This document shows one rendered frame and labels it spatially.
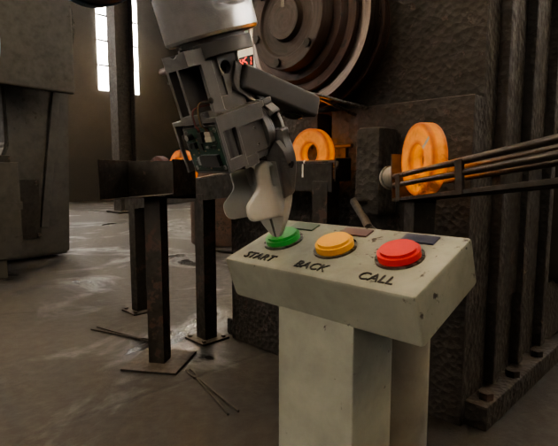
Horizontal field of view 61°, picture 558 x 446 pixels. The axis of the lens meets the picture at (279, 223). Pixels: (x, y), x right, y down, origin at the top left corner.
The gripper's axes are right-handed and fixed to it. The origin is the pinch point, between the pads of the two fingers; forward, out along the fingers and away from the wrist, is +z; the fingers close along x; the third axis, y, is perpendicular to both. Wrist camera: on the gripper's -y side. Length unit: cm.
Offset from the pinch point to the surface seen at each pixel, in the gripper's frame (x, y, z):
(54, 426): -89, 17, 60
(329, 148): -53, -74, 13
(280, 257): 2.7, 3.5, 2.3
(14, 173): -298, -55, 15
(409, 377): 8.9, -6.6, 23.6
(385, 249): 14.2, 0.8, 1.2
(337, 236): 7.6, -0.6, 1.2
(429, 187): -9, -49, 15
